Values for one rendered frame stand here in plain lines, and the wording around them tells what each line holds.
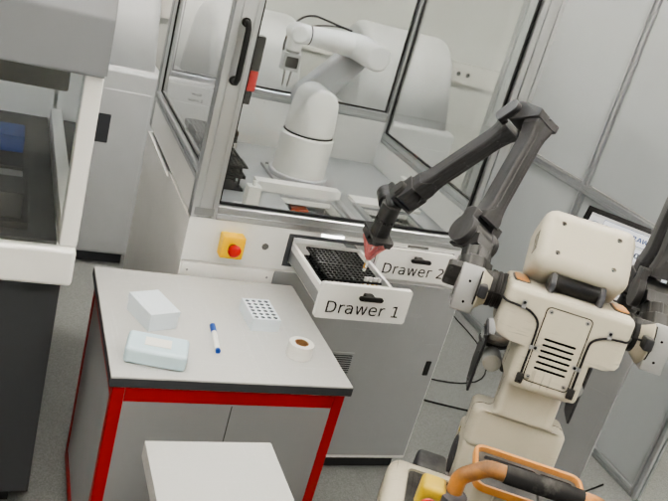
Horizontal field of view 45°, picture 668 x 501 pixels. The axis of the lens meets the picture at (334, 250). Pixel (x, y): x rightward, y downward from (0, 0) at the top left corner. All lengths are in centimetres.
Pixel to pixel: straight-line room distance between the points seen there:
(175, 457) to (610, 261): 101
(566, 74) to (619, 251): 261
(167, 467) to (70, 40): 99
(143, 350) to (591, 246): 106
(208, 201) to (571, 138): 230
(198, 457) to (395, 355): 131
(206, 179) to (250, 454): 93
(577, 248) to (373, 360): 125
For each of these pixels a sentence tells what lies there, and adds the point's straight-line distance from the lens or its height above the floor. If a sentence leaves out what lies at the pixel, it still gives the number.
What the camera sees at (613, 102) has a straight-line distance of 405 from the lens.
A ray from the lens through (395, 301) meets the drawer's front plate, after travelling 238.
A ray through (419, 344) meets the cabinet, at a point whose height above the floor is 57.
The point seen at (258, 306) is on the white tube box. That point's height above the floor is 80.
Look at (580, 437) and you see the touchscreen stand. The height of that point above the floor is 43.
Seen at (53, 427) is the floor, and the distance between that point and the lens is 307.
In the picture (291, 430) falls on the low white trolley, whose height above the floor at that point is 61.
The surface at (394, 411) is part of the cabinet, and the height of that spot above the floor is 28.
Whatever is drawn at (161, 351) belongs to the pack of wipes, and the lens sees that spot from 200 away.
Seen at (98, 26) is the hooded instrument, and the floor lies 148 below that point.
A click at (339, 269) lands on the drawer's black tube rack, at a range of 246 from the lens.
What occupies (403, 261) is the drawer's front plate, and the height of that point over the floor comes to 89.
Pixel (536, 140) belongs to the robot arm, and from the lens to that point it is 209.
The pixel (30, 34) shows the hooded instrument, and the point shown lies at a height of 143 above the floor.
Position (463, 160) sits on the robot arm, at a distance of 221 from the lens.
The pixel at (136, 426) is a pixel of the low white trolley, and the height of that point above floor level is 61.
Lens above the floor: 181
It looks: 20 degrees down
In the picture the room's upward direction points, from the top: 16 degrees clockwise
